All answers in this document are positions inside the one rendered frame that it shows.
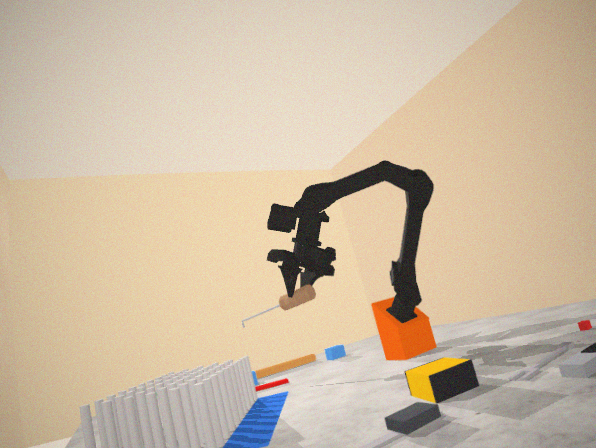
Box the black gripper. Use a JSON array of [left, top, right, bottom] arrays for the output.
[[267, 233, 335, 297]]

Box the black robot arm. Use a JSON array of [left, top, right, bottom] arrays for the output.
[[267, 160, 434, 323]]

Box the blue flat strip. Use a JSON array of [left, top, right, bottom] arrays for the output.
[[223, 391, 288, 448]]

